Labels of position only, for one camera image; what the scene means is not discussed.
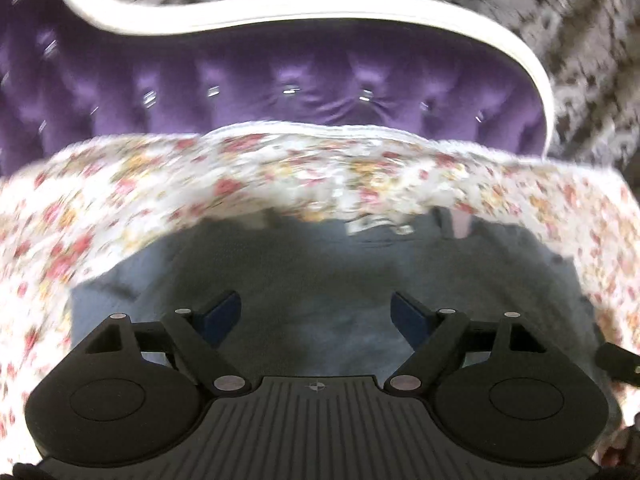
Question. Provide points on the purple tufted velvet headboard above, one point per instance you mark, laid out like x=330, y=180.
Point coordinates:
x=74, y=70

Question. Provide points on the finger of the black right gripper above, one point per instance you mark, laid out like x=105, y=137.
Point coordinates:
x=620, y=364

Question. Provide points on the floral bed quilt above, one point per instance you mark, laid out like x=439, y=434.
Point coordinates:
x=86, y=208

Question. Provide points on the grey argyle knit sweater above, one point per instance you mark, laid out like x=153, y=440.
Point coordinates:
x=316, y=298

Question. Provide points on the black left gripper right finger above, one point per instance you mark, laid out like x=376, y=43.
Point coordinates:
x=435, y=338

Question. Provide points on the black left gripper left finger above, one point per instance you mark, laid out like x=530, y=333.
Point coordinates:
x=196, y=335

